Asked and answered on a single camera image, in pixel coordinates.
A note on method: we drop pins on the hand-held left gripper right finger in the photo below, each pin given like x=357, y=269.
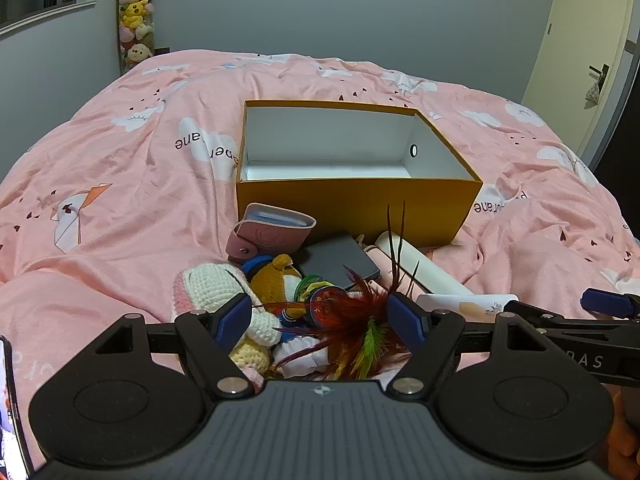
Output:
x=404, y=317

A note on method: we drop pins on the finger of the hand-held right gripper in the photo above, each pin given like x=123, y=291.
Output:
x=550, y=317
x=607, y=302

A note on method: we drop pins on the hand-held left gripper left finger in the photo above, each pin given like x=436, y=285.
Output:
x=235, y=316

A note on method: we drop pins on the white crocheted bunny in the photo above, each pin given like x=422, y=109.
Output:
x=210, y=285

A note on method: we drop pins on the brown plush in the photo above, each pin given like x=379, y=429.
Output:
x=272, y=280

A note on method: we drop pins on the red feather shuttlecock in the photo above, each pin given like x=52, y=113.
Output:
x=345, y=320

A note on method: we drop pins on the pink card holder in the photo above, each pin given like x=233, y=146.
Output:
x=260, y=235

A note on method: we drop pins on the orange cardboard box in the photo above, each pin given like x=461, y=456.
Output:
x=350, y=210

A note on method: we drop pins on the person's right hand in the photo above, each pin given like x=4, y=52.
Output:
x=626, y=435

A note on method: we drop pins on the pink printed blanket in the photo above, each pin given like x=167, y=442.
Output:
x=150, y=210

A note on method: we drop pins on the small hanging pouch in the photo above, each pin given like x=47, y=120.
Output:
x=592, y=92

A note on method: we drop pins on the smartphone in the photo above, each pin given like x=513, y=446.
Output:
x=10, y=410

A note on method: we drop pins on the cream door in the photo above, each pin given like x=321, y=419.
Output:
x=575, y=35

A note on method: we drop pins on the pile of plush toys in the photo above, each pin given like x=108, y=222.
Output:
x=135, y=10

